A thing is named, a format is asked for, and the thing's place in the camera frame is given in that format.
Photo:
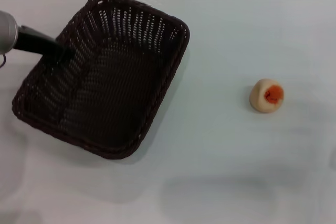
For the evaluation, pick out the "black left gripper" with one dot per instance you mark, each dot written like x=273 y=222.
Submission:
x=34 y=41

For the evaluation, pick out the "black woven plastic basket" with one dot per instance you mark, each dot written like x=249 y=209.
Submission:
x=118 y=98

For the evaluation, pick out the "cream pastry with orange centre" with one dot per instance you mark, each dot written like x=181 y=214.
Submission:
x=258 y=95

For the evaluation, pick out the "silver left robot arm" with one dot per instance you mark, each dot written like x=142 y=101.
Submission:
x=6 y=32

